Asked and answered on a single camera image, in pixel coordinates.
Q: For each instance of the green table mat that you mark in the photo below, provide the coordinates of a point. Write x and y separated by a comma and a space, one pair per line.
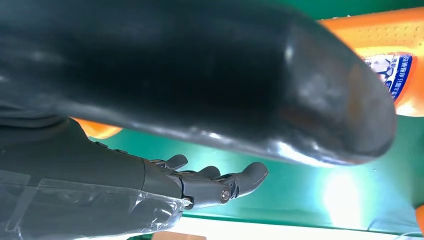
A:
281, 185

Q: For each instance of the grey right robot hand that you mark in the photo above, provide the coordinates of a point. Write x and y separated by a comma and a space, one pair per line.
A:
165, 66

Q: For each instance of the white table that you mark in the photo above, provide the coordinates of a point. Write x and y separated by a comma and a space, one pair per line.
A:
265, 232

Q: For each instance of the cardboard box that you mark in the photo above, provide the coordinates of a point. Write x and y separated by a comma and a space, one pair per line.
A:
179, 236

